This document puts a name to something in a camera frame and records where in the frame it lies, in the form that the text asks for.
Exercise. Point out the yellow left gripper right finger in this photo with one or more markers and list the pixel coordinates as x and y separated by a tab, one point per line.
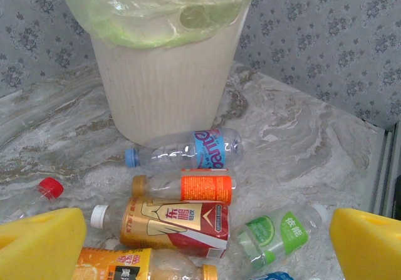
369	248

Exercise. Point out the red gold label bottle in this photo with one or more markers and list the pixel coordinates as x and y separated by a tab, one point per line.
175	226

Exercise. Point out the dark blue label bottle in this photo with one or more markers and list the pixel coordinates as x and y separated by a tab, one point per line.
275	276

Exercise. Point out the clear bottle red cap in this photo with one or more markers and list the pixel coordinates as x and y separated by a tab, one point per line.
50	187

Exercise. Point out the orange juice bottle yellow cap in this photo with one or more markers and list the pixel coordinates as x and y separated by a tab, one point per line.
116	266

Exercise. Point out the cream ribbed plastic bin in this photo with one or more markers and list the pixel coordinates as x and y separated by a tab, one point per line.
163	89

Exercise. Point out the clear bottle orange label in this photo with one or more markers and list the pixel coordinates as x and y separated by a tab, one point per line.
203	187

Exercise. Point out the pale green bin liner bag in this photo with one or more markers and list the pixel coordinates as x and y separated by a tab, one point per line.
141	10

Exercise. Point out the clear bottle blue label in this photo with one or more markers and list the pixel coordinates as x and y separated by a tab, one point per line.
206	150

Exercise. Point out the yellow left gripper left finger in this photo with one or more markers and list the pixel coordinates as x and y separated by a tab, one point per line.
37	248

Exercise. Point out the aluminium frame side rail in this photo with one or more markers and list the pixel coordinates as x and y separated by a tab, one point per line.
380	173

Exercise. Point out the clear bottle green label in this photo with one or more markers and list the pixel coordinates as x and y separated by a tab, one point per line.
269	239

